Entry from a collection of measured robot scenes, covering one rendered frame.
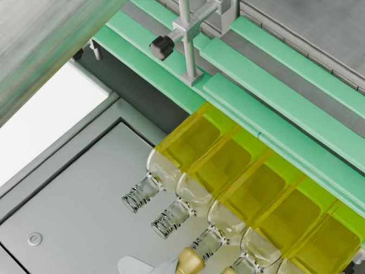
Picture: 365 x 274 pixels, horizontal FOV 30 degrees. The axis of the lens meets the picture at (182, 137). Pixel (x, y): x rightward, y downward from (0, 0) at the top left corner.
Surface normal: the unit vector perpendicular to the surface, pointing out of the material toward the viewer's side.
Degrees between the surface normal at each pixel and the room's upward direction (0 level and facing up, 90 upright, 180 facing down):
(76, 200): 90
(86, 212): 90
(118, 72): 90
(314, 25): 90
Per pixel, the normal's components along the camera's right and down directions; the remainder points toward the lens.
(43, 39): 0.56, 0.44
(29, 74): 0.66, 0.56
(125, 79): -0.07, -0.52
